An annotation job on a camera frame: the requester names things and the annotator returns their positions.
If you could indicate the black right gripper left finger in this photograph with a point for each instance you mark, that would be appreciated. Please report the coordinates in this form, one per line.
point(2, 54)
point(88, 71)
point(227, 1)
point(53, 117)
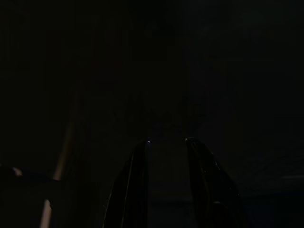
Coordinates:
point(133, 190)

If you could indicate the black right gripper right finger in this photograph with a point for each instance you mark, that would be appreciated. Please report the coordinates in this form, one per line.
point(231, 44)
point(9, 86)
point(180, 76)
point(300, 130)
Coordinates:
point(209, 190)

